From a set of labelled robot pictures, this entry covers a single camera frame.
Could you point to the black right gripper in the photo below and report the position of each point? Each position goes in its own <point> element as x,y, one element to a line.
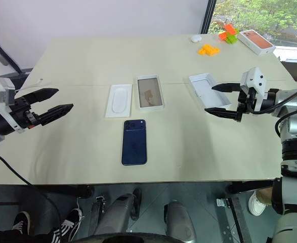
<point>245,103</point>

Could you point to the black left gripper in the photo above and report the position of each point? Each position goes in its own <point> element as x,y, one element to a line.
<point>24,114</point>

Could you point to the white moulded insert tray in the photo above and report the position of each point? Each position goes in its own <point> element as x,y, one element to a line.
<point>119,100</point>

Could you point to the white phone box base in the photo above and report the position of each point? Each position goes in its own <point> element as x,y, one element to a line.
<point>150,92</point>

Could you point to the dark blue smartphone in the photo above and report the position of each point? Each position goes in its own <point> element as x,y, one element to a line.
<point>134,144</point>

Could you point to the white phone box lid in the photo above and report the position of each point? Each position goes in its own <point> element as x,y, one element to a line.
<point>206,87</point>

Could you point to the boxed phone orange picture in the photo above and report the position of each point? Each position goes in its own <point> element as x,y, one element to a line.
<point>256,41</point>

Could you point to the black side table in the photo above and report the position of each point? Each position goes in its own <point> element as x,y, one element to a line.
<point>16,78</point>

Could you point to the yellow toy blocks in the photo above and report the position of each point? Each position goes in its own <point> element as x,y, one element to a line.
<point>209,50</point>

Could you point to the green toy block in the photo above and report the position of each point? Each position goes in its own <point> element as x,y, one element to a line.
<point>232,38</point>

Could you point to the dark slanted metal bar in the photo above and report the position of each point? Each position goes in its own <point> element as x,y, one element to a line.
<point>4,53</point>

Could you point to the white earbuds case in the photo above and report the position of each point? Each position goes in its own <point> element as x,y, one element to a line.
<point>195,39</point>

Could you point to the orange toy block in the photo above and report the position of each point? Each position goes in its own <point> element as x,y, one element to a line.
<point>229,29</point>

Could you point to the black window pillar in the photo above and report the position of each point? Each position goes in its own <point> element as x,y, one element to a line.
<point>208,16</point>

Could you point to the perforated metal strip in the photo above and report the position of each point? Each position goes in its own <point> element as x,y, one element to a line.
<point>230,220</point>

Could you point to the black sneaker with white sole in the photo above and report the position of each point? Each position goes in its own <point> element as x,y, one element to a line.
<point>21,222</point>

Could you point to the black sneaker with white stripes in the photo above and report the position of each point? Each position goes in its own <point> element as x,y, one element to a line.
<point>67,225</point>

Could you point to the grey robot right leg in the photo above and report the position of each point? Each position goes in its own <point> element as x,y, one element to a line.
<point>179,220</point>

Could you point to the grey robot leg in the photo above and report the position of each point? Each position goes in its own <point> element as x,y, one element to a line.
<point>179,220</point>
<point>115,212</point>

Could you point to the grey robot left leg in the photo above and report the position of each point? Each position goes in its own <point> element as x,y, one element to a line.
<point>115,212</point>

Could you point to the dark rounded robot torso edge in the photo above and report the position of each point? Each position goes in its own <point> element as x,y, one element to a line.
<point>118,238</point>

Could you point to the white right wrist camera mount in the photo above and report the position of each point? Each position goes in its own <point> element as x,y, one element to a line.
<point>254,78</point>

